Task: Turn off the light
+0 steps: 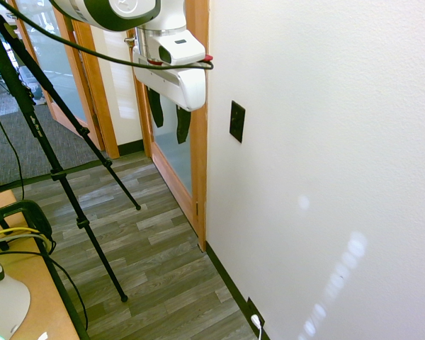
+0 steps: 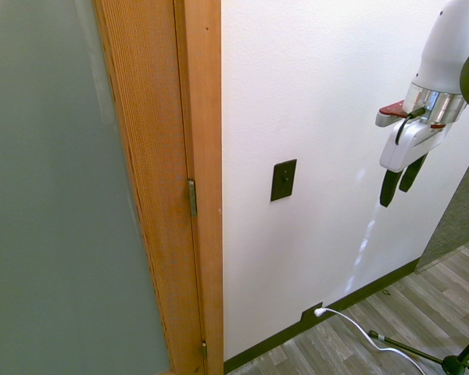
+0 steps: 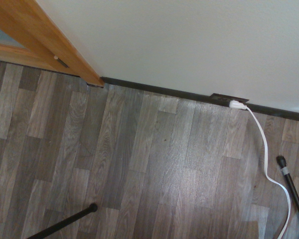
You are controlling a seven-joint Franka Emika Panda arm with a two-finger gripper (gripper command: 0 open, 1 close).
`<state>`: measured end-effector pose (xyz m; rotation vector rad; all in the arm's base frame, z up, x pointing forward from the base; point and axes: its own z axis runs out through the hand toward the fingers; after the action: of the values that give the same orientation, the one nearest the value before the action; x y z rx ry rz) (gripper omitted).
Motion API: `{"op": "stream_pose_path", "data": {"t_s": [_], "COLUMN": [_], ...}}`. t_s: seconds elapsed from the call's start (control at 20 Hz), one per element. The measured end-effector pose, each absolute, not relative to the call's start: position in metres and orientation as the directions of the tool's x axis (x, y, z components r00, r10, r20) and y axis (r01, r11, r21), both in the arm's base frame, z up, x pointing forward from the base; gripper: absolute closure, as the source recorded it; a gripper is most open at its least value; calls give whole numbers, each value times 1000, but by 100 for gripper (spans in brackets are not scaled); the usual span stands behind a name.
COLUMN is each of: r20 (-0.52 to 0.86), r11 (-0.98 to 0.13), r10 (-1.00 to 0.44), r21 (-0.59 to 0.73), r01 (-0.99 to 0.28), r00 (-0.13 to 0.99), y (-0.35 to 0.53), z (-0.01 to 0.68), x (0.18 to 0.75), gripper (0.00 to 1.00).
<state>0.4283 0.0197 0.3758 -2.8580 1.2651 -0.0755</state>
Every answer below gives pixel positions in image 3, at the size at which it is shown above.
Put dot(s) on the black baseboard strip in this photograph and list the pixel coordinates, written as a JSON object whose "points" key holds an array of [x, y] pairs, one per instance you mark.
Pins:
{"points": [[164, 90]]}

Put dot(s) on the plain black tripod leg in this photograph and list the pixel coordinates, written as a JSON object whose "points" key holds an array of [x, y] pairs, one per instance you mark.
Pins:
{"points": [[64, 222]]}

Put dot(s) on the wooden door with glass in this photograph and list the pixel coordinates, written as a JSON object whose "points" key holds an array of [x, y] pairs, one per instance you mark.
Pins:
{"points": [[7, 49]]}

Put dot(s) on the black tripod leg with tape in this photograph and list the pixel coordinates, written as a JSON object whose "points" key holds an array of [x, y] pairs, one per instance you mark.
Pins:
{"points": [[292, 189]]}

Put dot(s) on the black wall outlet plate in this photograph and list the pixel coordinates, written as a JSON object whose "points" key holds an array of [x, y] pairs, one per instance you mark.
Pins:
{"points": [[221, 97]]}

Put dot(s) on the wooden door frame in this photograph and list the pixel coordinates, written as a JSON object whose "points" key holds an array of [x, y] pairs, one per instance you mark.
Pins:
{"points": [[52, 42]]}

